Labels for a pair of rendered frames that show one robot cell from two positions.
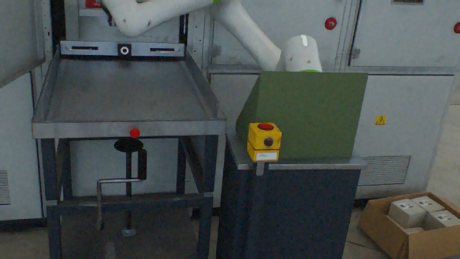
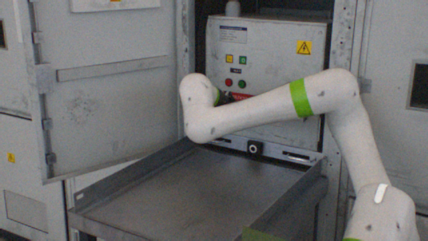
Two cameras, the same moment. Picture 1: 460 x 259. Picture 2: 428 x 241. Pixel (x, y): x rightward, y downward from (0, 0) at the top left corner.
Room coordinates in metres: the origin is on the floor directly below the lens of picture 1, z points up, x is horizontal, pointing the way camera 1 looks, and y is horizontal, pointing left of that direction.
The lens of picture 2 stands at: (0.71, -0.76, 1.62)
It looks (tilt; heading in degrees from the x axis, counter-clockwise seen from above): 18 degrees down; 48
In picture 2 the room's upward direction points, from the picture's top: straight up
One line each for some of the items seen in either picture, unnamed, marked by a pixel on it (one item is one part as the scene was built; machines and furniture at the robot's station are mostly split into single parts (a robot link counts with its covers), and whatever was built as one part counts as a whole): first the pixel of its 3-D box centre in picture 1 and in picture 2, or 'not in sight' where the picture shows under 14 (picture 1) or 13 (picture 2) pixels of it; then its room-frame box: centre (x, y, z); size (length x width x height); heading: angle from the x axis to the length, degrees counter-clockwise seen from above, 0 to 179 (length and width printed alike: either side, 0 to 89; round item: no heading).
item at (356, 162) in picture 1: (290, 145); not in sight; (1.60, -0.23, 0.74); 0.45 x 0.33 x 0.02; 101
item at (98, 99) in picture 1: (129, 92); (206, 199); (1.77, 0.39, 0.82); 0.68 x 0.62 x 0.06; 15
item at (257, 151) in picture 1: (263, 142); not in sight; (1.37, -0.11, 0.85); 0.08 x 0.08 x 0.10; 15
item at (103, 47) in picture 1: (124, 47); (259, 144); (2.16, 0.50, 0.89); 0.54 x 0.05 x 0.06; 105
